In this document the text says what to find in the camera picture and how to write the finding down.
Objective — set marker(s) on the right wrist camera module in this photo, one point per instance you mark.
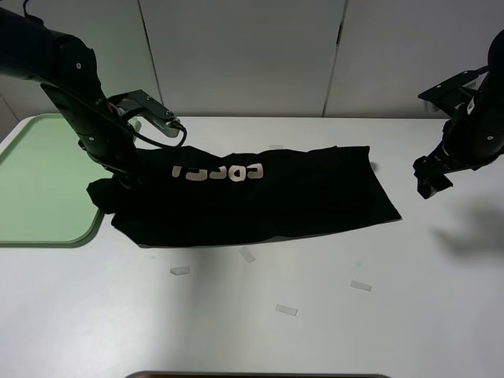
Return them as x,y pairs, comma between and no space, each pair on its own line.
451,93

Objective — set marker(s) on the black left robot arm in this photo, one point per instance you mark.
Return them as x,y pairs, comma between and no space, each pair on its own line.
66,70

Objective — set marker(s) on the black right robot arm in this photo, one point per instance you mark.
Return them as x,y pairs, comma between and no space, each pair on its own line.
473,136

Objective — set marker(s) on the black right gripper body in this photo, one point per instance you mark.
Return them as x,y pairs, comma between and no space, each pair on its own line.
430,174

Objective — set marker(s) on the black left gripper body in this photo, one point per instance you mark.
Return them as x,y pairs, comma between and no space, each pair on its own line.
126,170

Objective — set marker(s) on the black short sleeve t-shirt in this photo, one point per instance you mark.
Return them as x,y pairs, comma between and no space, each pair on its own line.
188,197

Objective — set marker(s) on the green plastic tray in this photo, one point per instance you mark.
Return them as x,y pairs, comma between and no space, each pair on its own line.
44,179

